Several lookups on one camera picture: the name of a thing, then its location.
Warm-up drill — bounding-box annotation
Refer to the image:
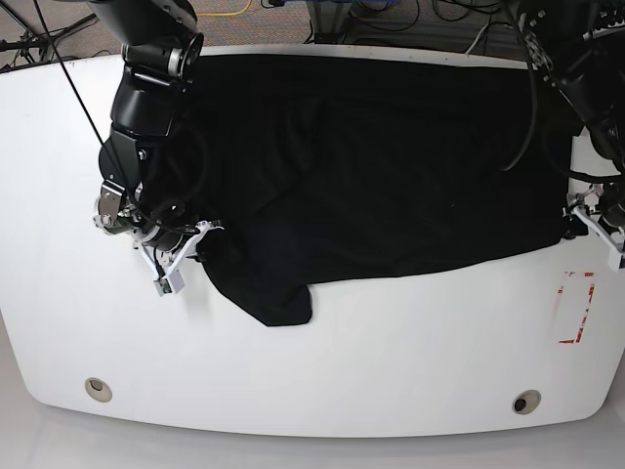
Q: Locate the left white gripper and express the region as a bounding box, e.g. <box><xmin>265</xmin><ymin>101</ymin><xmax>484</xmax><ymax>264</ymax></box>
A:
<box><xmin>563</xmin><ymin>183</ymin><xmax>624</xmax><ymax>254</ymax></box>

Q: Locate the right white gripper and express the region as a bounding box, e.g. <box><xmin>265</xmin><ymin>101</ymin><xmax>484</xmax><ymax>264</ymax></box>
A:
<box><xmin>130</xmin><ymin>220</ymin><xmax>225</xmax><ymax>278</ymax></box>

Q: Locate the black T-shirt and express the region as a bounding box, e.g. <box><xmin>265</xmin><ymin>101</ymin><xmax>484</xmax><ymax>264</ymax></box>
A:
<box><xmin>193</xmin><ymin>55</ymin><xmax>572</xmax><ymax>326</ymax></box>

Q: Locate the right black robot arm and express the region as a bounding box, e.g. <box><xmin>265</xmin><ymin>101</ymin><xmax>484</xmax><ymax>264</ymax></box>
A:
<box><xmin>88</xmin><ymin>1</ymin><xmax>220</xmax><ymax>285</ymax></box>

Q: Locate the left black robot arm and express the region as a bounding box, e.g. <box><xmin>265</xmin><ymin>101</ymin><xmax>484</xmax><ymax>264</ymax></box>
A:
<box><xmin>513</xmin><ymin>1</ymin><xmax>624</xmax><ymax>235</ymax></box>

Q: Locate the red tape rectangle marker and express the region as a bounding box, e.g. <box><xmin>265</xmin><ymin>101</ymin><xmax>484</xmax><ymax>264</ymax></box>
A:
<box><xmin>555</xmin><ymin>272</ymin><xmax>596</xmax><ymax>345</ymax></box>

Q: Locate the black tripod stand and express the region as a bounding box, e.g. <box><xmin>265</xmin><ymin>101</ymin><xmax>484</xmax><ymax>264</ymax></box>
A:
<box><xmin>1</xmin><ymin>1</ymin><xmax>99</xmax><ymax>71</ymax></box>

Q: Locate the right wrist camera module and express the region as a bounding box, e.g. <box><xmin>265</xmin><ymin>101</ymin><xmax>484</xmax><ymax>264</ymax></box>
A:
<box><xmin>153</xmin><ymin>271</ymin><xmax>185</xmax><ymax>296</ymax></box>

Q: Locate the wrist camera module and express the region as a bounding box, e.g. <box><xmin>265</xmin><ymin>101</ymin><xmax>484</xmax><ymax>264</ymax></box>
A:
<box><xmin>153</xmin><ymin>271</ymin><xmax>185</xmax><ymax>296</ymax></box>
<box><xmin>608</xmin><ymin>249</ymin><xmax>625</xmax><ymax>272</ymax></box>

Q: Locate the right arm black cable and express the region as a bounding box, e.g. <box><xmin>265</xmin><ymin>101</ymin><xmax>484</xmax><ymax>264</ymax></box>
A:
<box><xmin>141</xmin><ymin>121</ymin><xmax>211</xmax><ymax>231</ymax></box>

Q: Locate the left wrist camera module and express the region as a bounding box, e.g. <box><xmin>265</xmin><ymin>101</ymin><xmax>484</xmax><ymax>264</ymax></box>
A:
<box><xmin>608</xmin><ymin>249</ymin><xmax>625</xmax><ymax>272</ymax></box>

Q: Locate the left table cable grommet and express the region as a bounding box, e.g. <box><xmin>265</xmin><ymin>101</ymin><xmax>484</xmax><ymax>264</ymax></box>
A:
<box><xmin>85</xmin><ymin>377</ymin><xmax>112</xmax><ymax>404</ymax></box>

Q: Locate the table cable grommet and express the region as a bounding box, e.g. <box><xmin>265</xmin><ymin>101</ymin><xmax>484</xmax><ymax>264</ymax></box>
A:
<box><xmin>85</xmin><ymin>377</ymin><xmax>112</xmax><ymax>404</ymax></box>
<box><xmin>512</xmin><ymin>390</ymin><xmax>542</xmax><ymax>415</ymax></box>

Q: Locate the right table cable grommet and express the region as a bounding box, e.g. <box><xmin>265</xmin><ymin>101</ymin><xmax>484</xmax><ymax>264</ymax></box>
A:
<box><xmin>512</xmin><ymin>390</ymin><xmax>542</xmax><ymax>415</ymax></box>

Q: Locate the yellow cable on floor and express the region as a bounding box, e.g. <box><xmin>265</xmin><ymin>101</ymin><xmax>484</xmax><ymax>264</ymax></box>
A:
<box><xmin>194</xmin><ymin>0</ymin><xmax>253</xmax><ymax>21</ymax></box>

